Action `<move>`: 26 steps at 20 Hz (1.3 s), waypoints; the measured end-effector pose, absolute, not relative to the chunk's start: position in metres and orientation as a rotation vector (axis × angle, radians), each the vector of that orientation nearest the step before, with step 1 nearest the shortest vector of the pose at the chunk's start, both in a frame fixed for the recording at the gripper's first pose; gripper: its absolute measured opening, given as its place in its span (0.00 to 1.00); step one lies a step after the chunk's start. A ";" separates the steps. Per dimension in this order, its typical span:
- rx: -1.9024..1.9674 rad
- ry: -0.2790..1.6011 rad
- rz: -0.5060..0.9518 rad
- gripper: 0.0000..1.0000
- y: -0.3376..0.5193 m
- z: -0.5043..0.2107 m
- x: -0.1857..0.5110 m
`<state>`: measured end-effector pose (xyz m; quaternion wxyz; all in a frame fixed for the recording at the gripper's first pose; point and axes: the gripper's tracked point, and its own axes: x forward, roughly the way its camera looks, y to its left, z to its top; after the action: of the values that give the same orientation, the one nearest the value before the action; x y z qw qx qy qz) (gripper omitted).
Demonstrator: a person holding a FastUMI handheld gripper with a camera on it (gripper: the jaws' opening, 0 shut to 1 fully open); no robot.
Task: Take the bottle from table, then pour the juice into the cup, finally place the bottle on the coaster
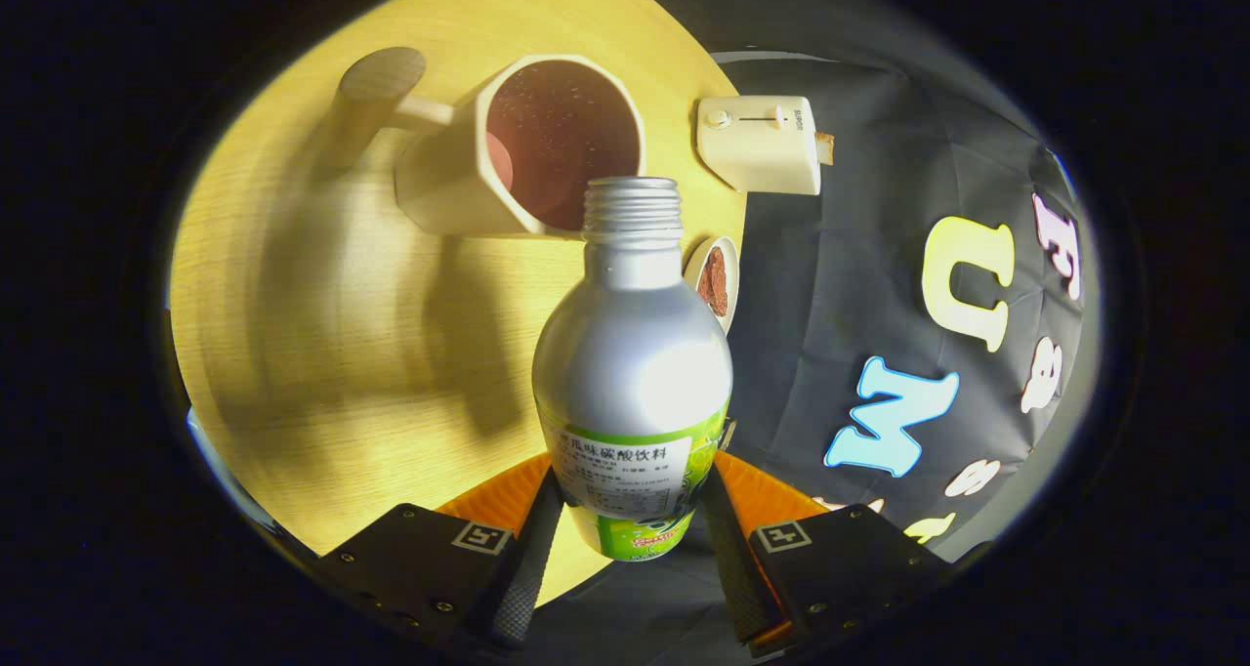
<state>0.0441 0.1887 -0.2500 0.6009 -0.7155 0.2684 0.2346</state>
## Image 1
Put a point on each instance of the brown meat strips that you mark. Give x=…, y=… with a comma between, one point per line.
x=714, y=280

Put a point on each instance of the cream toaster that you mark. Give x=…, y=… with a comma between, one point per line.
x=757, y=148

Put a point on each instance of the silver juice bottle green label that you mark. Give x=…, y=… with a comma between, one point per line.
x=633, y=353

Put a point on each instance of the black backdrop cloth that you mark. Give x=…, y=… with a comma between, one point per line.
x=830, y=285

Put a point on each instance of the toast slice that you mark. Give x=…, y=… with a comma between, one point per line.
x=826, y=148

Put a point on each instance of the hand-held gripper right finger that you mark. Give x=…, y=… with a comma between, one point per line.
x=747, y=578

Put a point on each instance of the small white plate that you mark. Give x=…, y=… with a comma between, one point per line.
x=691, y=270

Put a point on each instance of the wooden table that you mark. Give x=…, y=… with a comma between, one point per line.
x=322, y=353

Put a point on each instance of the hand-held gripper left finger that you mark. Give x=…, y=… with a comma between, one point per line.
x=522, y=578

